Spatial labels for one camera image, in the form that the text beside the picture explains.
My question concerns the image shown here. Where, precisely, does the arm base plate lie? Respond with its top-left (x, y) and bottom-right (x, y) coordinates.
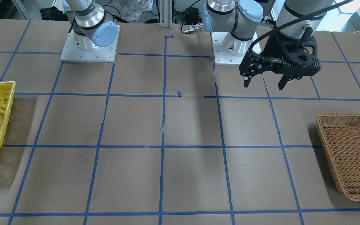
top-left (60, 30), bottom-right (119, 63)
top-left (211, 32), bottom-right (258, 66)

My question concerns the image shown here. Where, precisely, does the aluminium frame post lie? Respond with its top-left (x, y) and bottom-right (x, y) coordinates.
top-left (156, 0), bottom-right (174, 29)

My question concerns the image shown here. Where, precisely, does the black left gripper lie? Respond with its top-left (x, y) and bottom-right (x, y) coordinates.
top-left (239, 31), bottom-right (321, 90)

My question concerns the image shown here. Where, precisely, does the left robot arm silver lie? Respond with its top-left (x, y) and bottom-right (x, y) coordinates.
top-left (202, 0), bottom-right (333, 90)

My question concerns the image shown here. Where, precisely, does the brown wicker basket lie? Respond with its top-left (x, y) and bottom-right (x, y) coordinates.
top-left (316, 113), bottom-right (360, 201)

